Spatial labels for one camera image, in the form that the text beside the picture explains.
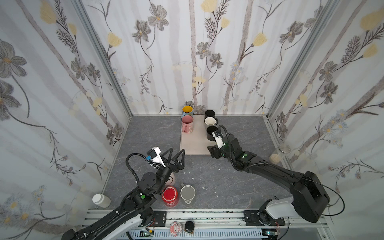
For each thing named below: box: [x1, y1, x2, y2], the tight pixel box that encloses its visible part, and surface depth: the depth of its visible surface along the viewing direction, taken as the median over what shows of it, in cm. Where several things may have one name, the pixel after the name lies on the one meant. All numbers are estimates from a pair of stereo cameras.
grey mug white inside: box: [204, 116, 219, 126], surface depth 108 cm
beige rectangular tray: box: [180, 114, 216, 155], surface depth 109 cm
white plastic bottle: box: [92, 193, 112, 209], surface depth 74 cm
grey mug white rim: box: [180, 184, 196, 205], surface depth 74 cm
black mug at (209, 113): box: [204, 109, 216, 118], surface depth 113 cm
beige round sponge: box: [269, 153, 281, 165], surface depth 95 cm
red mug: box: [161, 186, 179, 208], surface depth 76 cm
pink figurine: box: [170, 221, 183, 237], surface depth 70 cm
